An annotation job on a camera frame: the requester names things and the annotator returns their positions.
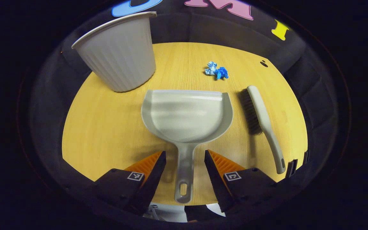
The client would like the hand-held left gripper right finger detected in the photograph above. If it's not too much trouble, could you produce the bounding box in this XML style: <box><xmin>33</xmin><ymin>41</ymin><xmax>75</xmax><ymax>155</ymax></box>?
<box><xmin>204</xmin><ymin>149</ymin><xmax>279</xmax><ymax>213</ymax></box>

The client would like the small grey broom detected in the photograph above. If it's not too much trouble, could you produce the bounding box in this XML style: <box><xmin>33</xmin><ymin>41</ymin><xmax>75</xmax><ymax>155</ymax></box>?
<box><xmin>239</xmin><ymin>85</ymin><xmax>286</xmax><ymax>174</ymax></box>

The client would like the light blue paper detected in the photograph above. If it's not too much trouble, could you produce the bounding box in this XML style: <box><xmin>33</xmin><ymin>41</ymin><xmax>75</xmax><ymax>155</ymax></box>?
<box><xmin>204</xmin><ymin>61</ymin><xmax>219</xmax><ymax>76</ymax></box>

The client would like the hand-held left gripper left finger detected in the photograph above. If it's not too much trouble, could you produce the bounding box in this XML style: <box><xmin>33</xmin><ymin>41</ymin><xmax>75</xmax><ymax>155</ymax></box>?
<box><xmin>93</xmin><ymin>151</ymin><xmax>167</xmax><ymax>216</ymax></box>

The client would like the grey plastic dustpan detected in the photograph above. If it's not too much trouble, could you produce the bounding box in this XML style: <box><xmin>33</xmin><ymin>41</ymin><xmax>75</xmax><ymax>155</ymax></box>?
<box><xmin>141</xmin><ymin>89</ymin><xmax>234</xmax><ymax>204</ymax></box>

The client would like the grey ribbed garbage bin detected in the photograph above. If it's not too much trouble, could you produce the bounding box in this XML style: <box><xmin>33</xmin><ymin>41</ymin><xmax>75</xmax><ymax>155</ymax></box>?
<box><xmin>72</xmin><ymin>11</ymin><xmax>157</xmax><ymax>93</ymax></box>

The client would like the dark blue paper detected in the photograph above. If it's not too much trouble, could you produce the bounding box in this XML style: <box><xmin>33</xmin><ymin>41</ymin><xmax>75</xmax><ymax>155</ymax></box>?
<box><xmin>215</xmin><ymin>66</ymin><xmax>229</xmax><ymax>81</ymax></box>

